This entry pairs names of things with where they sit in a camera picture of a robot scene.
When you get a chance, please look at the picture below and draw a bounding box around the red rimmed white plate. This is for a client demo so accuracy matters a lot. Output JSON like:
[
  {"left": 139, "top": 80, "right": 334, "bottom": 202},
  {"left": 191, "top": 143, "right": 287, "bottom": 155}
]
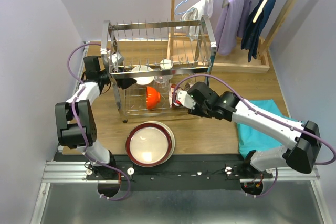
[{"left": 125, "top": 122, "right": 172, "bottom": 168}]

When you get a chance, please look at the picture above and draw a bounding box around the orange bowl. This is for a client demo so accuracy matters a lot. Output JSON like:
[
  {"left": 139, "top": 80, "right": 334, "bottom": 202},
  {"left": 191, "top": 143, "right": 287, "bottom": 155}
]
[{"left": 146, "top": 86, "right": 161, "bottom": 110}]

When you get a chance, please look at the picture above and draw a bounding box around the navy blue garment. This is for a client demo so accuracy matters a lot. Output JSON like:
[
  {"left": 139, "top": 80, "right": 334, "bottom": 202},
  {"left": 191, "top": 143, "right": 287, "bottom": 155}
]
[{"left": 241, "top": 0, "right": 276, "bottom": 62}]

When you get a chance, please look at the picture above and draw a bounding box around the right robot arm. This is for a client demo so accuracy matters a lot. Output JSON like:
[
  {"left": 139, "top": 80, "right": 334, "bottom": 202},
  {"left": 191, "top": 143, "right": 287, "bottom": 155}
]
[{"left": 179, "top": 82, "right": 321, "bottom": 178}]

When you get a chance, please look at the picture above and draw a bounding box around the lavender towel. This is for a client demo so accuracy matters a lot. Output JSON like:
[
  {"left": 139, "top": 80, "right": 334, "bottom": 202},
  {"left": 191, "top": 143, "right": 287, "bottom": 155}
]
[{"left": 214, "top": 0, "right": 252, "bottom": 56}]

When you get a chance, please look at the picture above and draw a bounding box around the purple cable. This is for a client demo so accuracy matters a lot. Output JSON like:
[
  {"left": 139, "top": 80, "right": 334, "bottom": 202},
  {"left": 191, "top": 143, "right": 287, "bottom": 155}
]
[
  {"left": 173, "top": 74, "right": 336, "bottom": 198},
  {"left": 67, "top": 42, "right": 131, "bottom": 201}
]

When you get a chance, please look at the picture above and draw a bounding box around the clear plastic cup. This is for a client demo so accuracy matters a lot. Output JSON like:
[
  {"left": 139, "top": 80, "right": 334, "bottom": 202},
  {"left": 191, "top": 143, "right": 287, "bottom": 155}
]
[{"left": 153, "top": 76, "right": 170, "bottom": 96}]

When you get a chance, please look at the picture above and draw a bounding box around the white cloth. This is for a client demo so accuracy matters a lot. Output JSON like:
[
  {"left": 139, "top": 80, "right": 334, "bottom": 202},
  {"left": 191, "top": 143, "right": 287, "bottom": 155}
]
[{"left": 175, "top": 0, "right": 215, "bottom": 42}]

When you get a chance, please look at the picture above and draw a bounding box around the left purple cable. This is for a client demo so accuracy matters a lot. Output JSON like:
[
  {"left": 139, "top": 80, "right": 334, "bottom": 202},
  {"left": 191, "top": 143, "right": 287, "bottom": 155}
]
[{"left": 67, "top": 42, "right": 131, "bottom": 201}]

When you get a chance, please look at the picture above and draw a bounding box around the wooden clothes rack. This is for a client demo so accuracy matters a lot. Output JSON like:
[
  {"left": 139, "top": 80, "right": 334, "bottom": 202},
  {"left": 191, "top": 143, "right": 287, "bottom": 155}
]
[{"left": 166, "top": 0, "right": 297, "bottom": 73}]

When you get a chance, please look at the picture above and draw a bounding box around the metal two-tier dish rack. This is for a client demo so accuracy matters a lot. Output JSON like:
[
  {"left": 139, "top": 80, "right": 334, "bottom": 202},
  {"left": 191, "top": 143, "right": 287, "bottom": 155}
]
[{"left": 100, "top": 15, "right": 216, "bottom": 123}]

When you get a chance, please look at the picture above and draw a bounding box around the teal cloth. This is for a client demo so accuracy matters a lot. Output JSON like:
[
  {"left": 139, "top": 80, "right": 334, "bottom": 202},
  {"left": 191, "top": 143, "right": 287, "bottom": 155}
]
[{"left": 237, "top": 100, "right": 298, "bottom": 158}]

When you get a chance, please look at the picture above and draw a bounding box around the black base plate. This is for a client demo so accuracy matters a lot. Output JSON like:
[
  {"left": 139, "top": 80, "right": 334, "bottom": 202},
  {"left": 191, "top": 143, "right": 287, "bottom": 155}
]
[{"left": 46, "top": 153, "right": 273, "bottom": 197}]

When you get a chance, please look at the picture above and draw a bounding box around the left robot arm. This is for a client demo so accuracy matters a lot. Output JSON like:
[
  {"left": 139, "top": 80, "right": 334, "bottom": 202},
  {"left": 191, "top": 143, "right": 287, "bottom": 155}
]
[{"left": 55, "top": 56, "right": 126, "bottom": 180}]

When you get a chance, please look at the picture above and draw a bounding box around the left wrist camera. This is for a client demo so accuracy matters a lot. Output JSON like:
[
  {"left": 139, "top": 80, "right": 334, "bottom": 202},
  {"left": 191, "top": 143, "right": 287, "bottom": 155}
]
[{"left": 109, "top": 51, "right": 124, "bottom": 67}]

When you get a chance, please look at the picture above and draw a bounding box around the pale green plate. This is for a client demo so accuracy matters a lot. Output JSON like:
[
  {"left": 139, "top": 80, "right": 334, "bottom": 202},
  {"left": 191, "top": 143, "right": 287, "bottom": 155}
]
[{"left": 147, "top": 121, "right": 175, "bottom": 162}]

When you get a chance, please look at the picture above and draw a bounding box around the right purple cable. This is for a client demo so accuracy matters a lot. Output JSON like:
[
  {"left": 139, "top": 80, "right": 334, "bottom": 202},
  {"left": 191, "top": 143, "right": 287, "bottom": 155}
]
[{"left": 173, "top": 74, "right": 336, "bottom": 198}]

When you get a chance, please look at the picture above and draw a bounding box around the patterned small bowl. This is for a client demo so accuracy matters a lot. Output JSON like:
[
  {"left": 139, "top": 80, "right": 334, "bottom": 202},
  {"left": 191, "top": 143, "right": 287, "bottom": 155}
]
[{"left": 183, "top": 82, "right": 193, "bottom": 91}]

